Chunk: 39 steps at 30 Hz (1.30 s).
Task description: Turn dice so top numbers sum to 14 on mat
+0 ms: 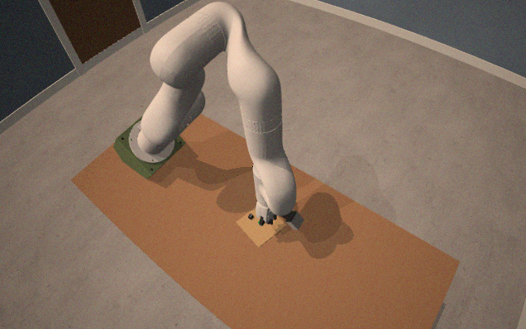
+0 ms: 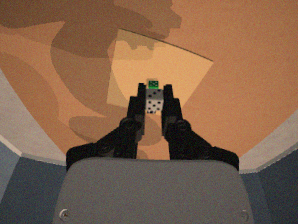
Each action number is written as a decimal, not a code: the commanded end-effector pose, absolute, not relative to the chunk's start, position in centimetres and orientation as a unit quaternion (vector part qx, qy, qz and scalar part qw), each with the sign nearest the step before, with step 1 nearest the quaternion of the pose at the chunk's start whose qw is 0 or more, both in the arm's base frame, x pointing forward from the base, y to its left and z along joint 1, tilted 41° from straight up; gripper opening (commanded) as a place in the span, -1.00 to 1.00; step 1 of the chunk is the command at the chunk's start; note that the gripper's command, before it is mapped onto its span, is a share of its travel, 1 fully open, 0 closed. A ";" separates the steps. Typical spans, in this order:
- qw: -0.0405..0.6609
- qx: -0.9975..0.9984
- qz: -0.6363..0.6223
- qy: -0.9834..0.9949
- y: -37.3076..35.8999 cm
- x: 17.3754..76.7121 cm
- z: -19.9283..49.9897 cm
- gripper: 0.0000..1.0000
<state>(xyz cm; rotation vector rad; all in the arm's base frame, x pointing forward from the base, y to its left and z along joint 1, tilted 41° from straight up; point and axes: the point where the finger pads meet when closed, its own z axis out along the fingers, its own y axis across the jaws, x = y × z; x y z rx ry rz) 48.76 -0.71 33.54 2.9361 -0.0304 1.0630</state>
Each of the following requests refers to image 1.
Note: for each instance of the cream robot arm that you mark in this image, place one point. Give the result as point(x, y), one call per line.
point(177, 58)

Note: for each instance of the tan flat mat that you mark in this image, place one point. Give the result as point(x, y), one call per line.
point(259, 234)

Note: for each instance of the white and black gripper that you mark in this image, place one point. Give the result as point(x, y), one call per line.
point(265, 213)

